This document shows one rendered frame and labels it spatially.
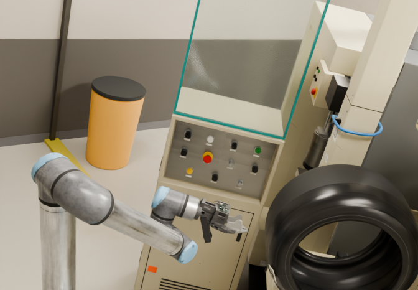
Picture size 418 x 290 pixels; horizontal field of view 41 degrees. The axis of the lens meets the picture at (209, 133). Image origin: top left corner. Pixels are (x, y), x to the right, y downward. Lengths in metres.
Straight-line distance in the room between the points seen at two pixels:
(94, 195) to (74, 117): 3.22
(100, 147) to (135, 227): 2.68
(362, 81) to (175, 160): 1.06
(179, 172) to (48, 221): 1.16
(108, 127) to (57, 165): 2.65
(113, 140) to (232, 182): 1.76
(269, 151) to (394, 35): 0.91
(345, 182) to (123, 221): 0.82
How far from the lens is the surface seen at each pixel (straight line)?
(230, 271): 3.07
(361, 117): 2.25
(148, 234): 1.85
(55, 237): 1.81
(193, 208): 2.08
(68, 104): 4.73
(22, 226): 3.86
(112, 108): 4.24
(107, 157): 4.46
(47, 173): 1.69
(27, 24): 4.34
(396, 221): 2.06
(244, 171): 2.78
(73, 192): 1.62
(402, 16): 2.15
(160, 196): 2.07
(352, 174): 2.12
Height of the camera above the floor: 2.36
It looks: 26 degrees down
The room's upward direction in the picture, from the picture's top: 14 degrees clockwise
